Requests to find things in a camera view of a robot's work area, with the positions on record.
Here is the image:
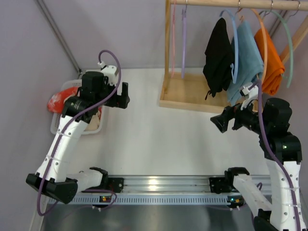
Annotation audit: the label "blue plastic hanger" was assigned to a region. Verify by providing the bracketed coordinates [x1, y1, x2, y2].
[219, 9, 239, 84]

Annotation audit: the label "black trousers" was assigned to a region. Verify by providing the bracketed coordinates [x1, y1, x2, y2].
[203, 18, 234, 97]

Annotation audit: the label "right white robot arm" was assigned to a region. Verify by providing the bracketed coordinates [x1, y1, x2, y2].
[210, 98, 307, 231]

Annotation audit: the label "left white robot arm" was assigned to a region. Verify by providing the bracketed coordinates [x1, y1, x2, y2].
[26, 71, 130, 204]

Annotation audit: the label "light blue trousers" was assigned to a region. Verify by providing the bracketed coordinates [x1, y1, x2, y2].
[227, 21, 264, 106]

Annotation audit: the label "orange trousers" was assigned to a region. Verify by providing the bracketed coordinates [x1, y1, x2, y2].
[262, 30, 285, 96]

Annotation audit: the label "orange plastic hanger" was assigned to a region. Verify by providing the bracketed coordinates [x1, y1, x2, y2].
[251, 9, 268, 81]

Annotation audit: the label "purple plastic hanger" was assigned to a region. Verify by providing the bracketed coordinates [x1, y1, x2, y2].
[181, 5, 187, 79]

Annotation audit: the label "pink plastic hanger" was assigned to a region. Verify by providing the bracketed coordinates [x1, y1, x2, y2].
[171, 0, 176, 78]

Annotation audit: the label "green plastic hanger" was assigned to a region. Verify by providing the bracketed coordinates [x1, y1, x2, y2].
[259, 10, 294, 88]

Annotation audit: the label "beige cloth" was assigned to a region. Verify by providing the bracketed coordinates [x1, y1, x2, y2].
[85, 107, 102, 134]

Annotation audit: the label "white plastic basket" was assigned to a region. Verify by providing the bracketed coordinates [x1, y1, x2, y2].
[50, 79, 103, 135]

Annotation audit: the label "wooden clothes rack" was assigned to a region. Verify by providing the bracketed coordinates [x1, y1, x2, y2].
[159, 0, 308, 113]

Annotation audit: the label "red cloth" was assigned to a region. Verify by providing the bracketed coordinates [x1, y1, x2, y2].
[47, 87, 78, 114]

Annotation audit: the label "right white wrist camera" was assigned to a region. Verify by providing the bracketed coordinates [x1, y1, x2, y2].
[240, 82, 259, 111]

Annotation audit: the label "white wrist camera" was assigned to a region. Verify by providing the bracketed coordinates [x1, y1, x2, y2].
[240, 82, 259, 111]
[98, 61, 118, 86]

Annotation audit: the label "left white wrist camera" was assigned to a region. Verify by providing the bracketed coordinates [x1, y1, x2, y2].
[98, 61, 118, 86]

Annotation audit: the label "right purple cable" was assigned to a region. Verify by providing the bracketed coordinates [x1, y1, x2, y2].
[250, 79, 301, 231]

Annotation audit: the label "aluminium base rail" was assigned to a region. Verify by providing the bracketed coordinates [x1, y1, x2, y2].
[39, 175, 299, 205]

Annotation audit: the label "grey wall profile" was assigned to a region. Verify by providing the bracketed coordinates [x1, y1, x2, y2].
[34, 0, 82, 73]

